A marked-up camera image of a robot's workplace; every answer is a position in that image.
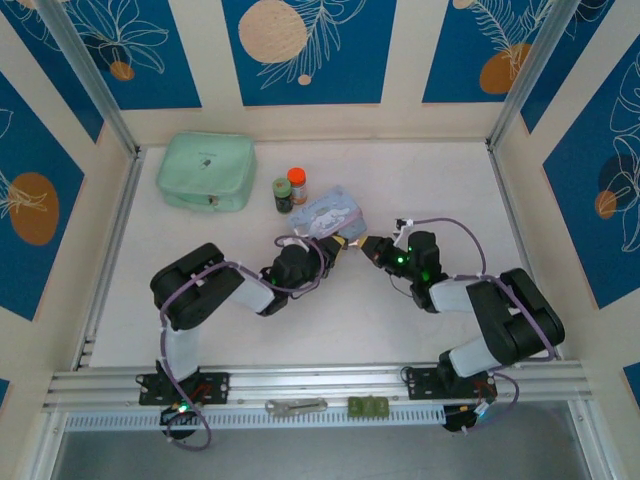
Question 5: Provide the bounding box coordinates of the light blue cartoon tin box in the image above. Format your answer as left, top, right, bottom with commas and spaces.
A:
289, 185, 370, 240

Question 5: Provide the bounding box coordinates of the orange lid spice bottle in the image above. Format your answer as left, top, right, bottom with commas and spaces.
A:
286, 167, 309, 205

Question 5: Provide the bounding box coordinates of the green lid dark bottle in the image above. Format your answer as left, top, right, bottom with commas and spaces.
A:
271, 178, 294, 215

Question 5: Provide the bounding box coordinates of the mint green zipper pouch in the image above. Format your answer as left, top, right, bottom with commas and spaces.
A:
157, 131, 257, 214

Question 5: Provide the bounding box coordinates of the silver flat wrench tool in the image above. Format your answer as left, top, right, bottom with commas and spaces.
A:
264, 397, 329, 417

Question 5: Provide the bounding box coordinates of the green three button block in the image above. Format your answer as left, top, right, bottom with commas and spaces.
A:
348, 396, 390, 416

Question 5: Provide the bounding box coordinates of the black controller board green light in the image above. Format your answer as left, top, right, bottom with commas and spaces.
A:
443, 403, 494, 435
159, 403, 202, 427

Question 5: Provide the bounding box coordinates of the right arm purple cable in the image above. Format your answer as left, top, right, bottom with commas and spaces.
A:
407, 216, 559, 435

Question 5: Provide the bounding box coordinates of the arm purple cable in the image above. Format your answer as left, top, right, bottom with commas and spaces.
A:
158, 235, 332, 451
407, 216, 559, 435

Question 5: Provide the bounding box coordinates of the aluminium side rail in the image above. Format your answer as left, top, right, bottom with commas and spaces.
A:
72, 148, 147, 371
487, 142, 564, 361

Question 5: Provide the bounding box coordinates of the aluminium front frame rail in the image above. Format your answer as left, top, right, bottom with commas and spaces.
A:
42, 360, 596, 412

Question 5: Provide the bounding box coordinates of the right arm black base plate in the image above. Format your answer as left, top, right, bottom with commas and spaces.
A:
405, 366, 499, 401

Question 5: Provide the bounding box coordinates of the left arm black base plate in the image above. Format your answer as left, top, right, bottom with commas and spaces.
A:
138, 370, 231, 406

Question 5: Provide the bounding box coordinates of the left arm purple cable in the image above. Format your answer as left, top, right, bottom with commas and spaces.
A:
158, 235, 332, 451

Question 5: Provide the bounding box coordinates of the white slotted cable duct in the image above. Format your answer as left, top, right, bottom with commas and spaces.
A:
64, 405, 446, 432

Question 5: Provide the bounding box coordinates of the aluminium corner post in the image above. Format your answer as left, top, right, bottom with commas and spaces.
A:
37, 0, 142, 157
485, 0, 585, 151

